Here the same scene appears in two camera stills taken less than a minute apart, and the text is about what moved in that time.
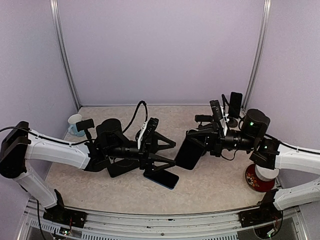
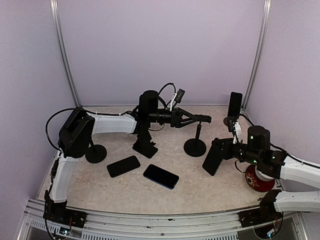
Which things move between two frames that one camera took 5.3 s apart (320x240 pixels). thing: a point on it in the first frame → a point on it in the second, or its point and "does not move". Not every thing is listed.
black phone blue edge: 164,178 does not move
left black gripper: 146,160 → 177,113
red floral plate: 255,182 does not move
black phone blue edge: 235,104 does not move
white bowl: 265,174 does not move
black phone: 189,154 → 213,160
